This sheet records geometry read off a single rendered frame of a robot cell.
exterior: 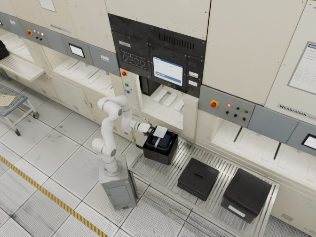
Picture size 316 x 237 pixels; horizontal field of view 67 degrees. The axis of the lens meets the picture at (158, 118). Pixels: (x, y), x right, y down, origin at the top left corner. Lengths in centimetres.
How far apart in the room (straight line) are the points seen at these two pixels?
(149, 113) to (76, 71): 130
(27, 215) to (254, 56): 301
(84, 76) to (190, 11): 201
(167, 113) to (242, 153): 89
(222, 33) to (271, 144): 132
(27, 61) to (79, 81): 106
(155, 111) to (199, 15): 134
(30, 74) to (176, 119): 222
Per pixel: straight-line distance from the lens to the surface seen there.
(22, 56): 422
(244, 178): 215
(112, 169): 238
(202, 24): 170
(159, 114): 266
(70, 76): 346
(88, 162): 351
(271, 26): 157
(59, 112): 429
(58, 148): 381
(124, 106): 208
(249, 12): 157
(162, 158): 234
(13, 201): 366
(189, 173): 227
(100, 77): 330
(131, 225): 302
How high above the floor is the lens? 287
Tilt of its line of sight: 49 degrees down
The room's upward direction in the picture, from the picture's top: 5 degrees counter-clockwise
